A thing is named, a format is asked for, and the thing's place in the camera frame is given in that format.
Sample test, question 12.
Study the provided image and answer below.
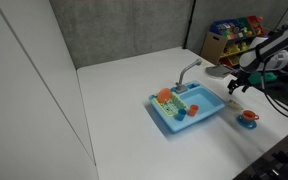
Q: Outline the blue toy bin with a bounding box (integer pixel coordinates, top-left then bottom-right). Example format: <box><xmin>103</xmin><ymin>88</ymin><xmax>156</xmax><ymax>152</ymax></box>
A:
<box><xmin>209</xmin><ymin>19</ymin><xmax>240</xmax><ymax>36</ymax></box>

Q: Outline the black tripod equipment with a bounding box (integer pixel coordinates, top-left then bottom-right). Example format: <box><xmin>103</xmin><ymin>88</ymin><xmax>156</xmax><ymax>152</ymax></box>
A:
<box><xmin>232</xmin><ymin>126</ymin><xmax>288</xmax><ymax>180</ymax></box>

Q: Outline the orange toy tumbler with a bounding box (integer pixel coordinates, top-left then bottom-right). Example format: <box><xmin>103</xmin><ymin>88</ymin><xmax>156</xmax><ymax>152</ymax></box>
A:
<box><xmin>188</xmin><ymin>104</ymin><xmax>200</xmax><ymax>117</ymax></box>

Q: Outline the black stand pole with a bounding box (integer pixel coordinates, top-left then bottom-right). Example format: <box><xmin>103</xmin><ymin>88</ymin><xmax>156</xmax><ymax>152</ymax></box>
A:
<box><xmin>182</xmin><ymin>0</ymin><xmax>197</xmax><ymax>50</ymax></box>

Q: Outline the yellow green dish rack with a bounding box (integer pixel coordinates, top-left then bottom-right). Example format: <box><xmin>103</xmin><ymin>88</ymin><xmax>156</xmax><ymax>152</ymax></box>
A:
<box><xmin>152</xmin><ymin>92</ymin><xmax>189</xmax><ymax>117</ymax></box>

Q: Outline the grey metal mounting plate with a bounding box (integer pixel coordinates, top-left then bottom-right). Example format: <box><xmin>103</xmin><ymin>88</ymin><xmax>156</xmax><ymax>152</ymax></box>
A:
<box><xmin>205</xmin><ymin>64</ymin><xmax>234</xmax><ymax>81</ymax></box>

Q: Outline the orange teacup with handle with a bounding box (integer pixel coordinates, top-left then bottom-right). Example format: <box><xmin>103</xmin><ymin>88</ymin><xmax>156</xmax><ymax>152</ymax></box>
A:
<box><xmin>242</xmin><ymin>109</ymin><xmax>260</xmax><ymax>122</ymax></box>

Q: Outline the blue toy sink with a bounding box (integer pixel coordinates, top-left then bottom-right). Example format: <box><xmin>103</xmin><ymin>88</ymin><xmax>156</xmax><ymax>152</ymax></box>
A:
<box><xmin>148</xmin><ymin>80</ymin><xmax>227</xmax><ymax>134</ymax></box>

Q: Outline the cardboard box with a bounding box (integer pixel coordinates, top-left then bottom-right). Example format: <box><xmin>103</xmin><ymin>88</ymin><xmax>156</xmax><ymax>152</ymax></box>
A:
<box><xmin>199</xmin><ymin>14</ymin><xmax>273</xmax><ymax>69</ymax></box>

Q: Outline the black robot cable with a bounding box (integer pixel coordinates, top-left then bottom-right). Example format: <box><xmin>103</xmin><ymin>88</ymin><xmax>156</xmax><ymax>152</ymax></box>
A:
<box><xmin>259</xmin><ymin>43</ymin><xmax>288</xmax><ymax>123</ymax></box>

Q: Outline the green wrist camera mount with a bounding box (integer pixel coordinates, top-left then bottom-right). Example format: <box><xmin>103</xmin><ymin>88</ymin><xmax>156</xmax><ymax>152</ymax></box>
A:
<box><xmin>248</xmin><ymin>71</ymin><xmax>278</xmax><ymax>85</ymax></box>

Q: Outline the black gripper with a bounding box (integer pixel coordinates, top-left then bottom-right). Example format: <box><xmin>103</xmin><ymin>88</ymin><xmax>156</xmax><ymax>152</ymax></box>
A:
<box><xmin>226</xmin><ymin>71</ymin><xmax>252</xmax><ymax>96</ymax></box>

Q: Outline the small cream toy bottle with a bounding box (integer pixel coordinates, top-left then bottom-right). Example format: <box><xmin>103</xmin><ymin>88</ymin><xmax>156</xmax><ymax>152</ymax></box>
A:
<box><xmin>226</xmin><ymin>99</ymin><xmax>245</xmax><ymax>111</ymax></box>

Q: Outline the blue toy saucer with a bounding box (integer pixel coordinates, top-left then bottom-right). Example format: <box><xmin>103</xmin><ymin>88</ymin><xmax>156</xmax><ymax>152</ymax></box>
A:
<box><xmin>236</xmin><ymin>114</ymin><xmax>258</xmax><ymax>130</ymax></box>

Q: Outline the grey toy faucet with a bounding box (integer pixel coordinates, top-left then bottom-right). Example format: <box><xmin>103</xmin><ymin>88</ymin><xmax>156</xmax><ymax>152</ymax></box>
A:
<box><xmin>174</xmin><ymin>58</ymin><xmax>203</xmax><ymax>94</ymax></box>

